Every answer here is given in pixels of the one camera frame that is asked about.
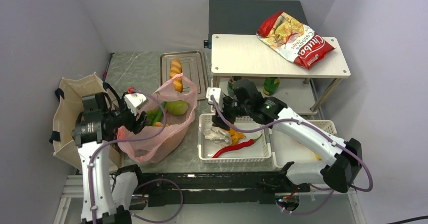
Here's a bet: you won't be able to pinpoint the red cassava chips bag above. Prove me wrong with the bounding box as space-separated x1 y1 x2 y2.
256 11 335 70

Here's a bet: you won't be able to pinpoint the green cabbage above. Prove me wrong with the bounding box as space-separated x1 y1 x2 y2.
165 100 189 116

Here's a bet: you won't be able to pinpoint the white two-tier shelf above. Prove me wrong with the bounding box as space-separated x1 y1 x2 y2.
211 34 351 115

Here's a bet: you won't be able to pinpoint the left white plastic basket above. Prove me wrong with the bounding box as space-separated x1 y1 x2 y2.
198 114 272 163

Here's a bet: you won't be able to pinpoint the right green glass bottle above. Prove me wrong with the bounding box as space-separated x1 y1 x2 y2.
263 77 280 96

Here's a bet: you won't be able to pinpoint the bread loaf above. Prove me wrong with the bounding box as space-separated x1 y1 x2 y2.
169 58 184 93

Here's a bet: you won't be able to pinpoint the orange habanero pepper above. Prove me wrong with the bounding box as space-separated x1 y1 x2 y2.
228 128 246 146

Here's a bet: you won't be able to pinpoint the white plastic basket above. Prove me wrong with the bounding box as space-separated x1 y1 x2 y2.
198 114 272 163
267 120 342 169

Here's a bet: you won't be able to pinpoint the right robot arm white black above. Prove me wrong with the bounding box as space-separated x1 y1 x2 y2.
206 79 369 193

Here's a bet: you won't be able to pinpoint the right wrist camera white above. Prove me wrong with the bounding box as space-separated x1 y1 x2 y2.
206 87 224 106

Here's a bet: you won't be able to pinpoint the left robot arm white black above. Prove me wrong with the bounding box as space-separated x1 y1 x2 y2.
72 92 147 223

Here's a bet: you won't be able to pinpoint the pink plastic grocery bag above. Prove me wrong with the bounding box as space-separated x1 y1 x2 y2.
117 74 197 163

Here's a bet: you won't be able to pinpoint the dark grey back panel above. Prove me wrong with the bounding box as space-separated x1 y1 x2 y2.
203 0 308 49

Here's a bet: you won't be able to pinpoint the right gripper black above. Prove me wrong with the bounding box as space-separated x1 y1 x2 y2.
211 95 251 131

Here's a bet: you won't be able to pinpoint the green glass bottle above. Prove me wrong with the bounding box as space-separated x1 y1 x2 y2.
227 76 242 97
263 77 280 96

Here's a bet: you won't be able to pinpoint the red chili pepper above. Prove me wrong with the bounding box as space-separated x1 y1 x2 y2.
212 134 262 158

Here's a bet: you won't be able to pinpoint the right white plastic basket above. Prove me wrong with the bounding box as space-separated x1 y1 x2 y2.
267 120 342 169

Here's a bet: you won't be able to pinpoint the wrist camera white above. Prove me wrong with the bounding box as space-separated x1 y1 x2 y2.
206 87 224 106
124 93 148 116

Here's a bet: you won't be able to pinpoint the beige canvas tote bag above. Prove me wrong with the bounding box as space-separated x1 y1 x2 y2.
49 73 104 171

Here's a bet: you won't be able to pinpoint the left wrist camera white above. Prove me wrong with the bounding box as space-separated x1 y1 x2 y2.
124 93 148 116

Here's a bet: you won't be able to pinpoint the clear dumplings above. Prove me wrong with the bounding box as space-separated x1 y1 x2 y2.
203 126 232 147

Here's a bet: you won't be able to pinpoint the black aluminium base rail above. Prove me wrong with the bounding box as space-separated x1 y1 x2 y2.
133 171 330 207

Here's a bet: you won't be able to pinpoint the metal baking tray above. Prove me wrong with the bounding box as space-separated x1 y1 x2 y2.
159 50 209 100

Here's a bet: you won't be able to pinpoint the left green glass bottle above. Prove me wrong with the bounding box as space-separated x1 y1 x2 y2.
227 76 242 97

